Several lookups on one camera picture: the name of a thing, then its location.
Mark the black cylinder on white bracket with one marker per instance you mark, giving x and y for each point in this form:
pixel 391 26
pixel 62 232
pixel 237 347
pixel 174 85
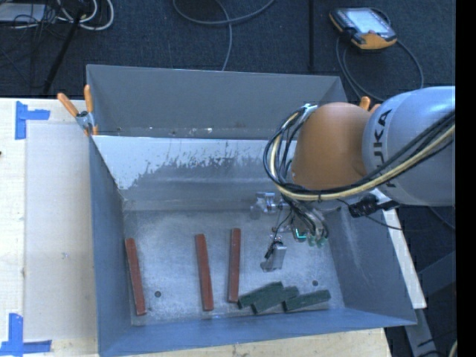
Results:
pixel 363 206

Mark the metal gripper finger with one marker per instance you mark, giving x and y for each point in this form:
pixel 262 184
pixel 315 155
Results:
pixel 276 257
pixel 264 203

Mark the grey metal bin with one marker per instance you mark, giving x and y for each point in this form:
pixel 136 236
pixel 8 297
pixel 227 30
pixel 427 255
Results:
pixel 178 214

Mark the pale wood flat board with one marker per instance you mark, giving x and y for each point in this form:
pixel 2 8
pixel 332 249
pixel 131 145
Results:
pixel 56 218

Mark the red-brown flat block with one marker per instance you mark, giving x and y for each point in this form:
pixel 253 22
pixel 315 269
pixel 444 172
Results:
pixel 135 276
pixel 204 272
pixel 234 264

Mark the dark green flat block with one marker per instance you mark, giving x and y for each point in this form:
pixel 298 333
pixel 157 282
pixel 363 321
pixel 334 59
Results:
pixel 260 293
pixel 307 300
pixel 276 300

